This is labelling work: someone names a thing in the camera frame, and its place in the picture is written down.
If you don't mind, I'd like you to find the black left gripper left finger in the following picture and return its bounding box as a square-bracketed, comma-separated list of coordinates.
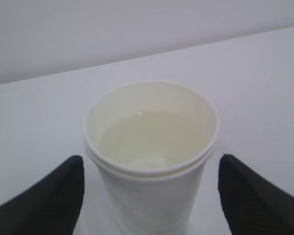
[0, 155, 85, 235]

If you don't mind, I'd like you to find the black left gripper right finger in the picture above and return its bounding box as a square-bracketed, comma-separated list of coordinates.
[218, 154, 294, 235]

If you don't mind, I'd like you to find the white paper cup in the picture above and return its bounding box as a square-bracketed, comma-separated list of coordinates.
[84, 81, 219, 235]

